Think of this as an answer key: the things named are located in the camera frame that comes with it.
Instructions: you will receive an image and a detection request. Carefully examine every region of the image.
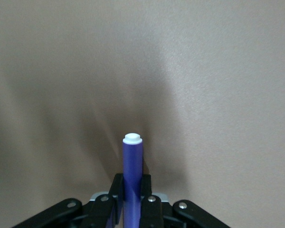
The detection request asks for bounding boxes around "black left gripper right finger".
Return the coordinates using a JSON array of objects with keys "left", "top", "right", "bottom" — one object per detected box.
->
[{"left": 139, "top": 174, "right": 228, "bottom": 228}]

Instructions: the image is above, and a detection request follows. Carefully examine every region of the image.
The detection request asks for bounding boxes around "purple marker pen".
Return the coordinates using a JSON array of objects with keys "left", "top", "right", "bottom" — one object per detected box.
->
[{"left": 122, "top": 132, "right": 143, "bottom": 228}]

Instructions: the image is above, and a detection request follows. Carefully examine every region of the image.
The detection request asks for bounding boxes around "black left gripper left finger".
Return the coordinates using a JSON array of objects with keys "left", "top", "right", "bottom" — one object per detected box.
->
[{"left": 13, "top": 173, "right": 124, "bottom": 228}]

